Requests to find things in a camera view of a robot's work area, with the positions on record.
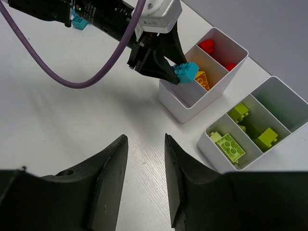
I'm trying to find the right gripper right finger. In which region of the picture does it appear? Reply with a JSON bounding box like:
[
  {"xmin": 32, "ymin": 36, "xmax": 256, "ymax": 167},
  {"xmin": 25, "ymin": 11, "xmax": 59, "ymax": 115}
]
[{"xmin": 165, "ymin": 135, "xmax": 308, "ymax": 231}]

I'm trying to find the cyan 2x3 lego plate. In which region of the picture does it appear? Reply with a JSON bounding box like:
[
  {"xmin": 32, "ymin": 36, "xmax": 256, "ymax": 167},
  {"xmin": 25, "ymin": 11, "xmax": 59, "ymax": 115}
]
[{"xmin": 172, "ymin": 62, "xmax": 199, "ymax": 83}]

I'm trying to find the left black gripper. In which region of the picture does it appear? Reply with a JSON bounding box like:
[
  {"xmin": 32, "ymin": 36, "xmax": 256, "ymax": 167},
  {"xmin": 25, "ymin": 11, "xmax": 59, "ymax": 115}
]
[{"xmin": 74, "ymin": 0, "xmax": 187, "ymax": 84}]

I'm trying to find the pale green small lego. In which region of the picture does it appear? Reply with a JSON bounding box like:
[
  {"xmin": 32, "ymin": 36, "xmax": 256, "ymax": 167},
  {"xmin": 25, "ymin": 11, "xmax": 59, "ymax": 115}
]
[{"xmin": 209, "ymin": 131, "xmax": 222, "ymax": 143}]

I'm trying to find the right white sorting container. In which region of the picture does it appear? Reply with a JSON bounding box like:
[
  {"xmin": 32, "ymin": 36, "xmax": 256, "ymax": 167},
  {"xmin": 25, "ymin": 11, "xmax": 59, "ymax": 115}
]
[{"xmin": 197, "ymin": 77, "xmax": 308, "ymax": 173}]

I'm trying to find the yellow oval lego piece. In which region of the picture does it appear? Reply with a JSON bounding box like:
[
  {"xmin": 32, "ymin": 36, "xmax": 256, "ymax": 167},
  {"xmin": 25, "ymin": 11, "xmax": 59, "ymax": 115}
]
[{"xmin": 194, "ymin": 71, "xmax": 210, "ymax": 91}]

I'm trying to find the red curved lego piece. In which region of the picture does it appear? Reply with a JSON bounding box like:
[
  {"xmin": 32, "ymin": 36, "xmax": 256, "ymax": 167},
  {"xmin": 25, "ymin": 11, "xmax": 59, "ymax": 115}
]
[{"xmin": 198, "ymin": 39, "xmax": 215, "ymax": 54}]

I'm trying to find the olive 2x2 lego brick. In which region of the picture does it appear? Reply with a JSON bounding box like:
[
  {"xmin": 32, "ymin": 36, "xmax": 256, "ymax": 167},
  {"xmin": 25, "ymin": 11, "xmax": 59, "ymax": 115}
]
[{"xmin": 254, "ymin": 128, "xmax": 278, "ymax": 152}]

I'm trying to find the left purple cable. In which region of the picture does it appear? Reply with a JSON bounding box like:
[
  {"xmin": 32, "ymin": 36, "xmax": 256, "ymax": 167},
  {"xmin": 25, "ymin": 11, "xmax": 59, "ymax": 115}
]
[{"xmin": 0, "ymin": 0, "xmax": 147, "ymax": 89}]

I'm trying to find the olive square lego brick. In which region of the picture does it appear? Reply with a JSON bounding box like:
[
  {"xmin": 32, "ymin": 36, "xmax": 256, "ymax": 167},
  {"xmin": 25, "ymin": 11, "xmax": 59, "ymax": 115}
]
[{"xmin": 228, "ymin": 103, "xmax": 250, "ymax": 124}]

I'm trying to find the pale green 2x2 lego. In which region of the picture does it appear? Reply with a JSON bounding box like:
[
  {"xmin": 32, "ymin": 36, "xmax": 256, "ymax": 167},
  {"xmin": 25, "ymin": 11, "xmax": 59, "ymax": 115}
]
[{"xmin": 215, "ymin": 133, "xmax": 246, "ymax": 164}]

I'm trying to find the cyan square lego brick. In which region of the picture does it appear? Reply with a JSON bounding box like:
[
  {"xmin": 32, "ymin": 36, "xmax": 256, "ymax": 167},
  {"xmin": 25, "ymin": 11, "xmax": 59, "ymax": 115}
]
[{"xmin": 72, "ymin": 15, "xmax": 89, "ymax": 30}]

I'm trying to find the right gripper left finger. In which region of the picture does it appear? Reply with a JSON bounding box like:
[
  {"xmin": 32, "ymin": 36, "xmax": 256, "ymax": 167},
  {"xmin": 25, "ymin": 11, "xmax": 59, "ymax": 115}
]
[{"xmin": 0, "ymin": 135, "xmax": 128, "ymax": 231}]

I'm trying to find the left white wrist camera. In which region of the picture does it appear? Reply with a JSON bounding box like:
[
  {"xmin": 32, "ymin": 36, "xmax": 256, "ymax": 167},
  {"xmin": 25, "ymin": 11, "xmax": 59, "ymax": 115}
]
[{"xmin": 135, "ymin": 0, "xmax": 182, "ymax": 41}]

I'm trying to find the left white sorting container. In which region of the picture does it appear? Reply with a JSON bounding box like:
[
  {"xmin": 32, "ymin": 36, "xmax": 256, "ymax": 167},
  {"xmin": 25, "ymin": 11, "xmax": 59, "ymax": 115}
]
[{"xmin": 159, "ymin": 27, "xmax": 248, "ymax": 123}]

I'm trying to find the white sorting container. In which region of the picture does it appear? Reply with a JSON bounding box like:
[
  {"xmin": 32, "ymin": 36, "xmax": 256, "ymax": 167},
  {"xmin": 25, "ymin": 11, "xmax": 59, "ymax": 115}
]
[
  {"xmin": 159, "ymin": 27, "xmax": 248, "ymax": 123},
  {"xmin": 197, "ymin": 77, "xmax": 308, "ymax": 173}
]

